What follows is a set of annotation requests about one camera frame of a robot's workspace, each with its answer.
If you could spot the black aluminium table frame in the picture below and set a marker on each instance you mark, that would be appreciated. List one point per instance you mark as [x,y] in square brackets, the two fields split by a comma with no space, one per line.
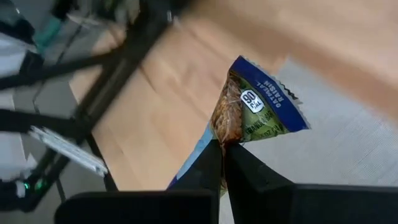
[130,53]

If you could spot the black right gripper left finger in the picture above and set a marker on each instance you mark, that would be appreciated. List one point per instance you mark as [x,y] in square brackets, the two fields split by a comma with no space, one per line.
[205,174]

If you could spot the grey woven mat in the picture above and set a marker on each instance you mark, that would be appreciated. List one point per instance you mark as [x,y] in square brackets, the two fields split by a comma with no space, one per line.
[342,149]

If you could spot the black table-level camera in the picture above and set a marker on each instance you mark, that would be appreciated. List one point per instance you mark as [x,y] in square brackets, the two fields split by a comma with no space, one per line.
[18,199]

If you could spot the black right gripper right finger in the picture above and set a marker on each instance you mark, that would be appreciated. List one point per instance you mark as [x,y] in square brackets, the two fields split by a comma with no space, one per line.
[255,186]

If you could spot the white label plate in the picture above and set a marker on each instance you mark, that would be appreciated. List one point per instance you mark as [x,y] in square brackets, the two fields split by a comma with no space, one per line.
[68,151]

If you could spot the blue oatmeal raisin granola bar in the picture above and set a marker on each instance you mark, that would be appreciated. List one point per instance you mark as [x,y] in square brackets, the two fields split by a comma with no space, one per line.
[264,112]

